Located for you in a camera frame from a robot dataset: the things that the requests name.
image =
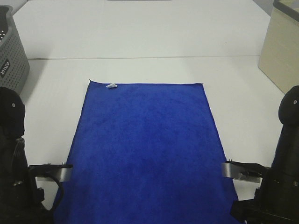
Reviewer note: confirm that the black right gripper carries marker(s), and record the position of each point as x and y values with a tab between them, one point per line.
276	201

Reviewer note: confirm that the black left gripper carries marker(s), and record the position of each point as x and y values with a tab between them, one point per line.
17	205

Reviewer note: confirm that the blue microfibre towel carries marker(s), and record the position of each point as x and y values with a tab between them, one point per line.
146	154

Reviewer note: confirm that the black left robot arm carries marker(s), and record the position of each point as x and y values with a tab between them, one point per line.
13	162

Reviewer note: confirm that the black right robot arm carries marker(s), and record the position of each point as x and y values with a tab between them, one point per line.
286	157

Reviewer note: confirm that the grey perforated plastic basket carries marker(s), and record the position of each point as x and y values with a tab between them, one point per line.
14	66

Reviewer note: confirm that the beige box with grey rim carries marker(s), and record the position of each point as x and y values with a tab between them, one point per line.
279	59

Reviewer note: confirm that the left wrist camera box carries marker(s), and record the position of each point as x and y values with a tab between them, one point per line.
62	172

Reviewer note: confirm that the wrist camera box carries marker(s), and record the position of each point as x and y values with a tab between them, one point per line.
62	172
249	172

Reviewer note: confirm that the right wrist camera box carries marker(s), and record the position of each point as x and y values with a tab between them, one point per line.
249	172

